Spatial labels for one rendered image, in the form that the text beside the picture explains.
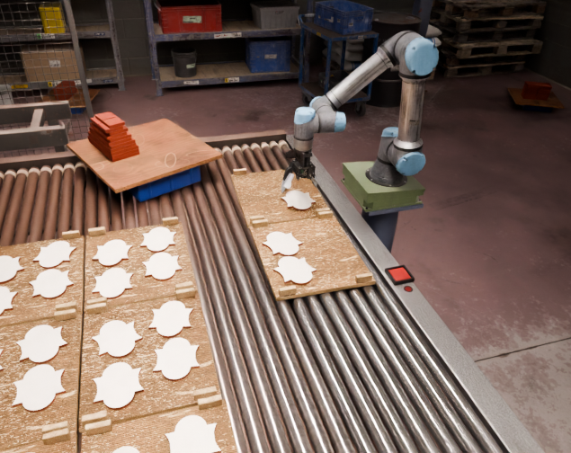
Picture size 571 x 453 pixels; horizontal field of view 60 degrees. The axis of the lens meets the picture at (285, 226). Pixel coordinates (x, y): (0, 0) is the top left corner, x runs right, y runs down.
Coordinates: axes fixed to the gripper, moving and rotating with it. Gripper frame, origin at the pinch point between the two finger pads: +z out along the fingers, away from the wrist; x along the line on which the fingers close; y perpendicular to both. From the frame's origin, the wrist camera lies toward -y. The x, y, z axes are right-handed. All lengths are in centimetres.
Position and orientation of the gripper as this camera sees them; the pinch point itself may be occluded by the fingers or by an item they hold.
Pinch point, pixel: (298, 189)
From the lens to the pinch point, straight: 203.4
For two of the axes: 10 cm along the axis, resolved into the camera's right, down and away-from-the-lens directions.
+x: 9.3, -1.8, 3.1
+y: 3.6, 5.5, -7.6
